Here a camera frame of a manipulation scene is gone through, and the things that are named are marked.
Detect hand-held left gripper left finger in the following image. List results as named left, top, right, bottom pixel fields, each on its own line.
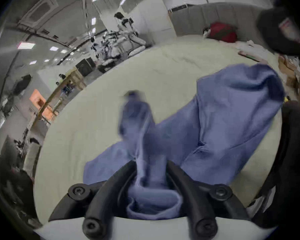
left=49, top=160, right=137, bottom=239

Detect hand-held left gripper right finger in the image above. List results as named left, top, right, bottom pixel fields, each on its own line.
left=167, top=160, right=250, bottom=239

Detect blue shirt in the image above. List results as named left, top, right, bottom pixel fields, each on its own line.
left=83, top=63, right=287, bottom=221

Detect bed with pale green sheet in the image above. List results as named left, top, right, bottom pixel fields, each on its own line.
left=34, top=35, right=290, bottom=232

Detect person's legs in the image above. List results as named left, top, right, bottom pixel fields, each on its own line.
left=251, top=100, right=300, bottom=229

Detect wooden table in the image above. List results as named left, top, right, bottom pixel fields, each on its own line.
left=39, top=68, right=87, bottom=121

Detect black box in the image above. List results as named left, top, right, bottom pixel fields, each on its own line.
left=75, top=57, right=97, bottom=76

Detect cardboard carton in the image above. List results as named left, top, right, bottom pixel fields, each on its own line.
left=277, top=55, right=300, bottom=87

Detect pile of papers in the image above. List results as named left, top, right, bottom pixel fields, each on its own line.
left=236, top=39, right=274, bottom=62

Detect red bag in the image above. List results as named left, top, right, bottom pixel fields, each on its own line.
left=202, top=22, right=238, bottom=43

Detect grey padded headboard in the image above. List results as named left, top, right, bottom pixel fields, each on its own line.
left=170, top=2, right=273, bottom=44

